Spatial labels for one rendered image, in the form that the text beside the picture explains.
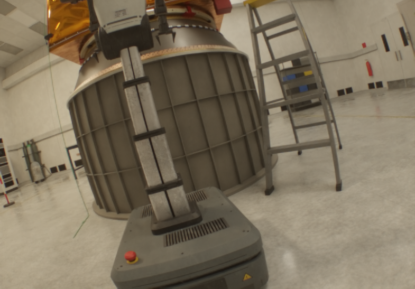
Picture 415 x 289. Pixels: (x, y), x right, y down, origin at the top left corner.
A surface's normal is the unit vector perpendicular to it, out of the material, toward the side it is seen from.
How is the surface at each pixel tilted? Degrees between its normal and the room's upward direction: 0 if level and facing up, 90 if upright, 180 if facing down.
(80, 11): 88
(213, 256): 45
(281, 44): 90
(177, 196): 90
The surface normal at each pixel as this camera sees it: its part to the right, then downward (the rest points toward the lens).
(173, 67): 0.28, 0.00
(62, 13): 0.03, 0.02
